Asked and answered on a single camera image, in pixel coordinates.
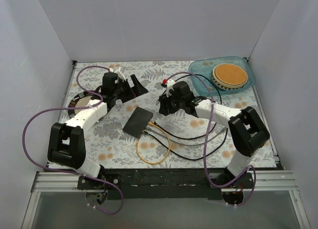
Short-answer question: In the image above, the aluminium frame rail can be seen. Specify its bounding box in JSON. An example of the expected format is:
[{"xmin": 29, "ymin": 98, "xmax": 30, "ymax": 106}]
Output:
[{"xmin": 22, "ymin": 170, "xmax": 310, "ymax": 229}]

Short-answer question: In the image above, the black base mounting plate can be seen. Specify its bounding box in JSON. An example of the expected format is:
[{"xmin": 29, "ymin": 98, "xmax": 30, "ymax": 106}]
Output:
[{"xmin": 78, "ymin": 167, "xmax": 255, "ymax": 200}]

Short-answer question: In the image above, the grey ethernet cable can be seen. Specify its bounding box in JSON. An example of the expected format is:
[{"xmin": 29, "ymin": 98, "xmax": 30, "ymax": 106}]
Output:
[{"xmin": 146, "ymin": 126, "xmax": 226, "ymax": 147}]

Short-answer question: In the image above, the floral tablecloth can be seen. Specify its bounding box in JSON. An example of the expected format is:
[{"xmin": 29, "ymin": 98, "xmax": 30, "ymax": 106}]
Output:
[{"xmin": 49, "ymin": 59, "xmax": 278, "ymax": 169}]

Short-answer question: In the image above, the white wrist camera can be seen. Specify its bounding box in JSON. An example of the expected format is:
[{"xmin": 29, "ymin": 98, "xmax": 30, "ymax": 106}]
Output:
[
  {"xmin": 161, "ymin": 79, "xmax": 176, "ymax": 97},
  {"xmin": 109, "ymin": 67, "xmax": 126, "ymax": 80}
]

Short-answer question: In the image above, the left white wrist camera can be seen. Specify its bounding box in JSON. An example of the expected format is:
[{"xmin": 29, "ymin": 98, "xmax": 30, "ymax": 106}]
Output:
[{"xmin": 109, "ymin": 67, "xmax": 126, "ymax": 80}]

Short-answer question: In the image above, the black ethernet cable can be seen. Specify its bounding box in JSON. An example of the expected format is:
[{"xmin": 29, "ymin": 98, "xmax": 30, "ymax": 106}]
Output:
[{"xmin": 143, "ymin": 74, "xmax": 229, "ymax": 161}]

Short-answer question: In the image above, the black braided cable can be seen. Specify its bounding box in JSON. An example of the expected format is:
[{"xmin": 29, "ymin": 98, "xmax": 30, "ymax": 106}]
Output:
[{"xmin": 146, "ymin": 74, "xmax": 229, "ymax": 140}]

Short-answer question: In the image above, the black rimmed plate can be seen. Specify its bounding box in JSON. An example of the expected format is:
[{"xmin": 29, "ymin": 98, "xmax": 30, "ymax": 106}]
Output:
[{"xmin": 68, "ymin": 91, "xmax": 100, "ymax": 118}]

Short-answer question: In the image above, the yellow ethernet cable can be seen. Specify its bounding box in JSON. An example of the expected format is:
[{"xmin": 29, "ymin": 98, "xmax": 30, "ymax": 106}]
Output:
[{"xmin": 136, "ymin": 121, "xmax": 171, "ymax": 164}]

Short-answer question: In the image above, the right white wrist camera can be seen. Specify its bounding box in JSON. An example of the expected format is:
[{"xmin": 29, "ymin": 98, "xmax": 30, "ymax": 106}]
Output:
[{"xmin": 161, "ymin": 79, "xmax": 176, "ymax": 97}]

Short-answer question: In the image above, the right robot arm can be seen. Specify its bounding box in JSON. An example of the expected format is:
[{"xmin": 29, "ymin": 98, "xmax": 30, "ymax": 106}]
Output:
[{"xmin": 158, "ymin": 79, "xmax": 270, "ymax": 188}]

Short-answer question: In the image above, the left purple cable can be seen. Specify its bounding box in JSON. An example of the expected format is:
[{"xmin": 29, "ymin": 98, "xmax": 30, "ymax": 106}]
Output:
[{"xmin": 21, "ymin": 66, "xmax": 115, "ymax": 175}]

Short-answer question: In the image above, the black network switch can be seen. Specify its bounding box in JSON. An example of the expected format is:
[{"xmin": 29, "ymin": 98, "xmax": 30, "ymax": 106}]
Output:
[{"xmin": 123, "ymin": 107, "xmax": 153, "ymax": 139}]

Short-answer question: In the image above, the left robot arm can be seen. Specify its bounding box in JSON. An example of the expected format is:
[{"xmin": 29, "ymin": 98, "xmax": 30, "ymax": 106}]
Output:
[{"xmin": 47, "ymin": 73, "xmax": 149, "ymax": 189}]

